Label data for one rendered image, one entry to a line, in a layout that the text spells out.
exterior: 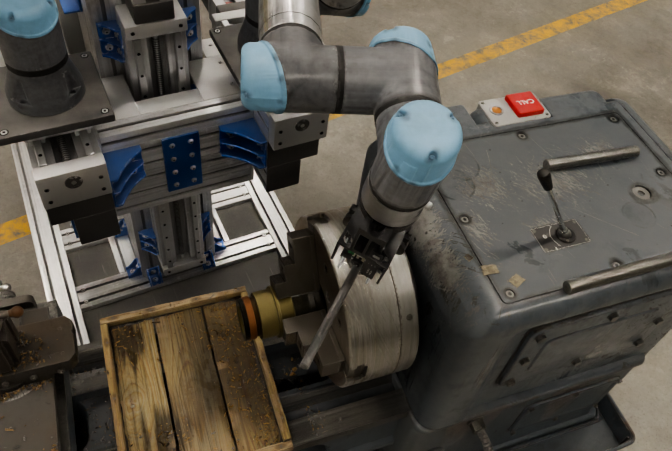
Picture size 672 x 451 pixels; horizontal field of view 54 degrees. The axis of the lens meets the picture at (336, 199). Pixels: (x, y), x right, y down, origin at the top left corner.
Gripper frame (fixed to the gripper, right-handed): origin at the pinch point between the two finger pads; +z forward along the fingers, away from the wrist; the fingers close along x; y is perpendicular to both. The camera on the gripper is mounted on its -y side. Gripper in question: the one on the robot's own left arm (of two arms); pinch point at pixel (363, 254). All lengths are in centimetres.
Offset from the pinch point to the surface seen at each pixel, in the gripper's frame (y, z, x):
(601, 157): -46, 8, 30
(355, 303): 2.6, 11.5, 2.5
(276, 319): 7.6, 22.5, -7.9
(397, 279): -4.4, 10.8, 6.7
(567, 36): -274, 174, 42
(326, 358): 9.8, 20.9, 2.7
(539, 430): -17, 71, 58
